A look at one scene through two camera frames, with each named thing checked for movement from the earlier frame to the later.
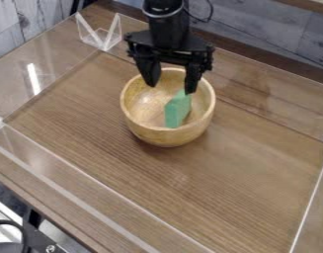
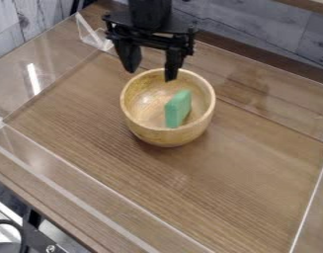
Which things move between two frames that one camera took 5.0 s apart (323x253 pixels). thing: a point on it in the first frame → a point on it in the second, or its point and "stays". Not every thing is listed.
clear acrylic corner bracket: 102,38 stays
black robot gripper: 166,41 → 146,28
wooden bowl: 144,105 stays
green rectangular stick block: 177,110 stays
